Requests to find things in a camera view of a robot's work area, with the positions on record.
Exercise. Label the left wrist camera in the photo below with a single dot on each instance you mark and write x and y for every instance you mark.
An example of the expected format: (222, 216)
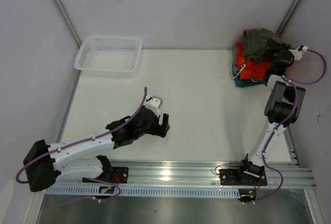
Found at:
(153, 103)

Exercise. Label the white slotted cable duct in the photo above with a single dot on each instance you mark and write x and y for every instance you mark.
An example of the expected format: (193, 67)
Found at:
(141, 191)

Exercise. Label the olive green shorts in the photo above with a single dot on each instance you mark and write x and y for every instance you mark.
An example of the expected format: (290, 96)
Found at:
(254, 43)

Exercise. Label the white plastic basket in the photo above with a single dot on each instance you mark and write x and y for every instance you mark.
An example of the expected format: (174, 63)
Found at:
(110, 56)

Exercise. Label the orange folded shorts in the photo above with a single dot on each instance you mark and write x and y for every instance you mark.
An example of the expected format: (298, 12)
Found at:
(249, 68)

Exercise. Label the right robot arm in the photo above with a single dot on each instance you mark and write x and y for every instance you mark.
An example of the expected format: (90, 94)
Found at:
(281, 110)

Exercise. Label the teal folded shorts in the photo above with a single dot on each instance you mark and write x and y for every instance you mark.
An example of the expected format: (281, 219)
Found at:
(247, 82)

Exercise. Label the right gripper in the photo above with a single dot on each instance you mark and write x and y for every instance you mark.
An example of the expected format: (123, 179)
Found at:
(272, 46)

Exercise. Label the grey folded shorts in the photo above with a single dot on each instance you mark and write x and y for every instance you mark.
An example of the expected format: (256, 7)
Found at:
(235, 68)

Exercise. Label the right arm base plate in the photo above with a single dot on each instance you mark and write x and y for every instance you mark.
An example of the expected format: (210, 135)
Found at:
(231, 177)

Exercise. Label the aluminium frame rail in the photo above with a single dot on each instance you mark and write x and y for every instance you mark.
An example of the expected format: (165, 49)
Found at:
(203, 174)

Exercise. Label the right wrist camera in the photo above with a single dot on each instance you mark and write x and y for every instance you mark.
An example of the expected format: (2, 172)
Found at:
(299, 52)

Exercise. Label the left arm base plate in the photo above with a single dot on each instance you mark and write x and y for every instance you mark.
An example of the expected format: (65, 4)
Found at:
(117, 176)

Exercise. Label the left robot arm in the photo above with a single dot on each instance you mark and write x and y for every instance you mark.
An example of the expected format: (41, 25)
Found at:
(83, 160)

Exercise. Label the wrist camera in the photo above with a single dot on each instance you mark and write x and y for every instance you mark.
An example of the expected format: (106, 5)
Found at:
(299, 52)
(153, 103)

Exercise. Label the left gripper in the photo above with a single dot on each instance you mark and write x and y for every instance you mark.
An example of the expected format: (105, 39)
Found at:
(160, 130)

